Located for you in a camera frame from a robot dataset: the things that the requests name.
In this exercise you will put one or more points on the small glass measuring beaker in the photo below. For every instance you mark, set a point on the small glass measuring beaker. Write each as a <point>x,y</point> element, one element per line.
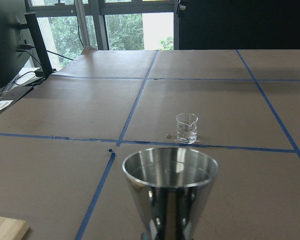
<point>186,125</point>

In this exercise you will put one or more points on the black computer monitor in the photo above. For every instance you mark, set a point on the black computer monitor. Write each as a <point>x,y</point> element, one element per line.
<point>12,38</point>

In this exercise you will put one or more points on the blue tape line crosswise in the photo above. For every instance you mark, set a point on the blue tape line crosswise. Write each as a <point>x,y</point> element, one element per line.
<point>155,143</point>

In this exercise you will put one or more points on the wooden cutting board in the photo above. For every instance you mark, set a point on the wooden cutting board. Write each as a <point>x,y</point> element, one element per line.
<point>12,229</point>

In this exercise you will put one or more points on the black monitor stand post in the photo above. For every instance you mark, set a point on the black monitor stand post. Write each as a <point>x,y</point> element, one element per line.
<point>39,44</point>

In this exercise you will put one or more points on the blue tape line lengthwise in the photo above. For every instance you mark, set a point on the blue tape line lengthwise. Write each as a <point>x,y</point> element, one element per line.
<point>98,190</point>

